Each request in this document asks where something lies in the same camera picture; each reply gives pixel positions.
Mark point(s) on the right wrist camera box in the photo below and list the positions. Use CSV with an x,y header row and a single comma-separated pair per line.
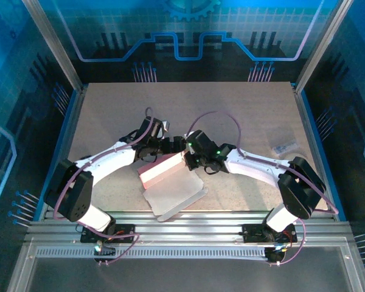
x,y
190,149

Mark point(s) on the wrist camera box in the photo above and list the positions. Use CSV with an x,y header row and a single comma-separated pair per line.
x,y
163,125
190,149

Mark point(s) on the aluminium table side rail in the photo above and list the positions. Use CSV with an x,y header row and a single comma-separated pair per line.
x,y
306,127
70,127

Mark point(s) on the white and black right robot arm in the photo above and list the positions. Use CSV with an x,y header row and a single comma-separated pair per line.
x,y
255,167

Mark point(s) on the clear plastic bag with label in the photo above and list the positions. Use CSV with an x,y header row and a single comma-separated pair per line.
x,y
283,148

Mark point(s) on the aluminium frame post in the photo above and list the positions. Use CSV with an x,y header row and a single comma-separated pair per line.
x,y
321,45
53,45

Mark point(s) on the aluminium mounting rails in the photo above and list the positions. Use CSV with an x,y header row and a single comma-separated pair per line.
x,y
200,226

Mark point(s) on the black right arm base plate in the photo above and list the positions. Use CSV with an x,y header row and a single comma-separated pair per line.
x,y
252,232

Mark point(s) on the pink paper box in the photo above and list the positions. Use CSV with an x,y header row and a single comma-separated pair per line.
x,y
173,182

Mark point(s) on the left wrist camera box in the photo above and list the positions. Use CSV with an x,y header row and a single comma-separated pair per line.
x,y
163,125

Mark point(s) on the small black connector module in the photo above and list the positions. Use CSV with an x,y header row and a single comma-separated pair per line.
x,y
108,251
273,255

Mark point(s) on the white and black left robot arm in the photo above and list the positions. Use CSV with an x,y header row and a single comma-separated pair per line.
x,y
109,158

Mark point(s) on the aluminium lower frame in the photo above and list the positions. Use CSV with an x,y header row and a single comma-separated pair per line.
x,y
19,269

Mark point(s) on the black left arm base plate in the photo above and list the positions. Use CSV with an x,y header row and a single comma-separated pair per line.
x,y
126,228

